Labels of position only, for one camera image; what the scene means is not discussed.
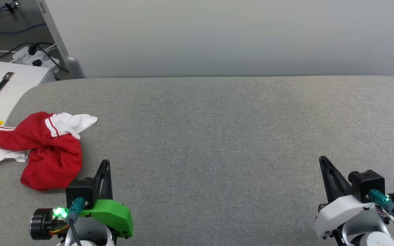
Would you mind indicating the white power strip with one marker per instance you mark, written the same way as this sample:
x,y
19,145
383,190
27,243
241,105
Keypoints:
x,y
24,58

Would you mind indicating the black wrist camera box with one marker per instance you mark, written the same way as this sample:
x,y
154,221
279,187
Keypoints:
x,y
80,189
366,182

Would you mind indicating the white equipment box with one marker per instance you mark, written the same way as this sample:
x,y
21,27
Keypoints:
x,y
19,82

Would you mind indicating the white partition panel with foot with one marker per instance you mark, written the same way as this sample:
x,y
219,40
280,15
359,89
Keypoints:
x,y
217,34

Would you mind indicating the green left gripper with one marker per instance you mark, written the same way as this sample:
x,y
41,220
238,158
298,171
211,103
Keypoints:
x,y
111,213

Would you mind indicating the red and white t-shirt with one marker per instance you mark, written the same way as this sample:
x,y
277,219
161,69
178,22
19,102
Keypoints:
x,y
53,160

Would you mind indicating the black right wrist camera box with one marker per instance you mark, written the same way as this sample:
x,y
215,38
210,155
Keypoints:
x,y
366,182

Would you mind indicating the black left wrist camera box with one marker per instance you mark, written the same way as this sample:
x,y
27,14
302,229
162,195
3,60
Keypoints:
x,y
80,189

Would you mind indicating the black clamp object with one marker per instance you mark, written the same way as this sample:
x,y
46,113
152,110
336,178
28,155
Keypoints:
x,y
10,7

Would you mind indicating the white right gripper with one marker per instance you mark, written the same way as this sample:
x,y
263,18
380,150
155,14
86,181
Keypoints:
x,y
337,215

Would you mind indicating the grey fabric sofa cushion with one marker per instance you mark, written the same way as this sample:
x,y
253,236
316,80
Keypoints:
x,y
200,136

